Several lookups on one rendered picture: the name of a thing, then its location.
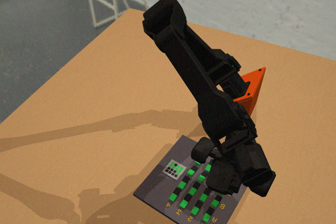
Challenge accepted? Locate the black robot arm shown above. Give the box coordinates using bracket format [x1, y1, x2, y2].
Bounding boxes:
[142, 0, 273, 196]

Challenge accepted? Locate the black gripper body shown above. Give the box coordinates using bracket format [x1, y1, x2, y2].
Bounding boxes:
[191, 137, 276, 197]

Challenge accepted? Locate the grey switch panel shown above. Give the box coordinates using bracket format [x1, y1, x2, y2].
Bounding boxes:
[133, 135, 247, 224]

